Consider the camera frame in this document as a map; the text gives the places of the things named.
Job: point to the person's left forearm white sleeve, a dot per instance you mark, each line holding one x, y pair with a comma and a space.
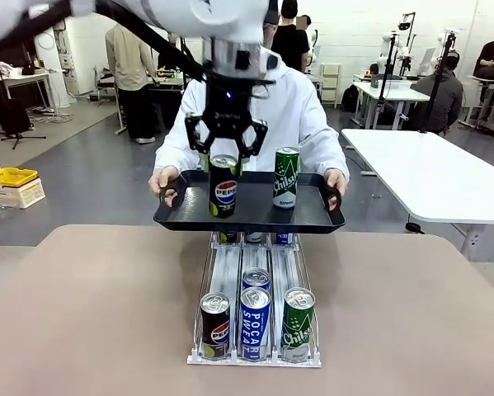
333, 158

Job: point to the black floor tripod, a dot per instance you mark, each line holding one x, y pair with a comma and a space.
15, 119

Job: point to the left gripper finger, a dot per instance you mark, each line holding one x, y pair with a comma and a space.
255, 140
197, 132

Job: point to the black Pepsi can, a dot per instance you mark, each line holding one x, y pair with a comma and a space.
224, 194
215, 330
228, 237

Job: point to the person's right forearm white sleeve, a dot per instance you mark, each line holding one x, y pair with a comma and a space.
170, 158

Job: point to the yellow plastic crate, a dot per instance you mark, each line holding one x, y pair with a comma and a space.
9, 176

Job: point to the seated person in black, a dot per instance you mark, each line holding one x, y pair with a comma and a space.
492, 57

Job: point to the large white table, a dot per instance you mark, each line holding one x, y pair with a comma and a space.
428, 173

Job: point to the man in beige jacket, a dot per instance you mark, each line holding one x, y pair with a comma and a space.
127, 62

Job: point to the green Chilsung cider can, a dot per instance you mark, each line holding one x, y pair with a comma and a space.
286, 181
297, 330
255, 237

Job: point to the white side table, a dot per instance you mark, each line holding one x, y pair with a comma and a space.
24, 78

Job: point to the tall white air conditioner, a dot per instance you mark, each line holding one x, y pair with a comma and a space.
53, 62

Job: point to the person in white hoodie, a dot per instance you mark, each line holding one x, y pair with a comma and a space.
296, 119

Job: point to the grey background desk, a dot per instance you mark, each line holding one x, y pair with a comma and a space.
168, 80

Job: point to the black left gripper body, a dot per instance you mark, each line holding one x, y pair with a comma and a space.
228, 111

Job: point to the person's left hand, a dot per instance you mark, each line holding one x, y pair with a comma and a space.
339, 181

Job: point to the white background desk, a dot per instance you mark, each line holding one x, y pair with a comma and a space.
395, 92

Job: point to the blue Pocari Sweat can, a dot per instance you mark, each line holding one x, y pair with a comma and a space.
256, 277
255, 330
284, 238

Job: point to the white drawer cart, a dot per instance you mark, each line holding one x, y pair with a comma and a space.
331, 82

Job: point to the person's right hand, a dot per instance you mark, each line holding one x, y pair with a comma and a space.
161, 181

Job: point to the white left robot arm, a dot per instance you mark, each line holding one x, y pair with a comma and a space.
213, 16

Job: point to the person in grey hoodie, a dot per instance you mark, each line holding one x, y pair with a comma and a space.
440, 99

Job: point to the black plastic serving tray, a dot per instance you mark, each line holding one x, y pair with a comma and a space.
255, 206

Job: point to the white plastic crate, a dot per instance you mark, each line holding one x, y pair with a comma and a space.
20, 196

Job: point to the black backpack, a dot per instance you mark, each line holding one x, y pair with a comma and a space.
350, 99

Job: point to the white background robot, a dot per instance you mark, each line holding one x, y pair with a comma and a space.
384, 53

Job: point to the person in black t-shirt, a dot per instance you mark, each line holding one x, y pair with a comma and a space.
290, 41

